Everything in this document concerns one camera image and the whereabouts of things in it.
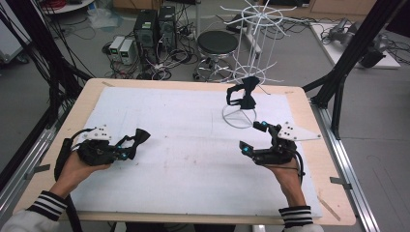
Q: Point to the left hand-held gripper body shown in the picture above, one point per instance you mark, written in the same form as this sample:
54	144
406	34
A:
96	150

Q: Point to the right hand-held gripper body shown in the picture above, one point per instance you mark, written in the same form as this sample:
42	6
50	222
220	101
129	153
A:
280	148

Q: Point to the black bow tie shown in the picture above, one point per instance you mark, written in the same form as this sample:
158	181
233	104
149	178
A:
246	93

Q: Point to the person's left hand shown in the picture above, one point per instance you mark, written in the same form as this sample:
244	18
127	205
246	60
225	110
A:
77	174

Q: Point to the person's right hand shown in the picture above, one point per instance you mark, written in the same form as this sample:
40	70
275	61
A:
286	180

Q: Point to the light wooden table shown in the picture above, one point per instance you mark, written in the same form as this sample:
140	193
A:
322	151

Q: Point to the white foam mat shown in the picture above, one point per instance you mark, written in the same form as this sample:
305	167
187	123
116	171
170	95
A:
187	174

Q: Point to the grey metal clamp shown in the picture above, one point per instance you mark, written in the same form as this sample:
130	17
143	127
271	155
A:
340	182
38	169

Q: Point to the person's right striped sleeve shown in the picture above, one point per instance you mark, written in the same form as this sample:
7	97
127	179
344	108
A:
298	220

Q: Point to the person's striped sleeve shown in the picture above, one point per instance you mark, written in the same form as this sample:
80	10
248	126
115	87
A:
298	220
35	212

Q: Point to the thin wooden stick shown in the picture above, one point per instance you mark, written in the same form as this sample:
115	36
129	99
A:
328	208

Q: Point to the grey power supply unit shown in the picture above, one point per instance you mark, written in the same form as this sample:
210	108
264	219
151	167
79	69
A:
127	51
116	46

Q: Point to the person's left striped sleeve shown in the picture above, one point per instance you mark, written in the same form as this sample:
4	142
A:
35	212

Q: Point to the black round stool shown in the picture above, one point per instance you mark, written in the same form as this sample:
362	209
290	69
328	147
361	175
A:
217	42

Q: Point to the large black computer tower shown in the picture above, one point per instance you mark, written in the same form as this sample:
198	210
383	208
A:
146	35

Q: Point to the white floor platform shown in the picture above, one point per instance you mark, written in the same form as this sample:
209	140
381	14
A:
328	48

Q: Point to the slim black computer tower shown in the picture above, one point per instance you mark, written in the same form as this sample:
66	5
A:
167	27

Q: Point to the clear plastic bag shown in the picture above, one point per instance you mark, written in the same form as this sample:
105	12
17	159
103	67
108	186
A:
103	17

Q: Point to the white equipment case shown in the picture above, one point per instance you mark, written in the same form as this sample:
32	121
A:
11	42

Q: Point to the round white table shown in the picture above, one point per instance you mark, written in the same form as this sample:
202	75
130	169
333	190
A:
69	6

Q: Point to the aluminium rail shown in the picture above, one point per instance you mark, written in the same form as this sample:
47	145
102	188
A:
22	167
351	174

